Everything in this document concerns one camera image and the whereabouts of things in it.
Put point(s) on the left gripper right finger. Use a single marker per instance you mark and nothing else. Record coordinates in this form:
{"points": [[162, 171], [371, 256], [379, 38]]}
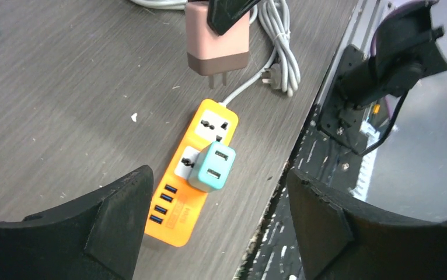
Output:
{"points": [[362, 241]]}

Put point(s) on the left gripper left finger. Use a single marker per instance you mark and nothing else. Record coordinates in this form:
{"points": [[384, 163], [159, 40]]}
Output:
{"points": [[95, 236]]}

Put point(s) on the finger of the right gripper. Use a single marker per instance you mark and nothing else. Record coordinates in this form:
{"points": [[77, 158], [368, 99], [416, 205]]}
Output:
{"points": [[224, 14]]}

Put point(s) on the pink plug adapter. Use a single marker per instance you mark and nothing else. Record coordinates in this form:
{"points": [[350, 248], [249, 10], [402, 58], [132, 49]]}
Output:
{"points": [[208, 53]]}

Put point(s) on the orange power strip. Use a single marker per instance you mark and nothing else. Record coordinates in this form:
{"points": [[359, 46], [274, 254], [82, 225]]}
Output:
{"points": [[176, 205]]}

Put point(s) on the teal plug adapter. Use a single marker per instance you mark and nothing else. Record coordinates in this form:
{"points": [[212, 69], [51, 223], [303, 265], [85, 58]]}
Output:
{"points": [[212, 167]]}

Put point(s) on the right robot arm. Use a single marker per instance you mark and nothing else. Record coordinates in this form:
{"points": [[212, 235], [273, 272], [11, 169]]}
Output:
{"points": [[406, 51]]}

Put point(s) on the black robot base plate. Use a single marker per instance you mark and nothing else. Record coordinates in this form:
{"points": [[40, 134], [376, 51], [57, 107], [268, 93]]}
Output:
{"points": [[275, 250]]}

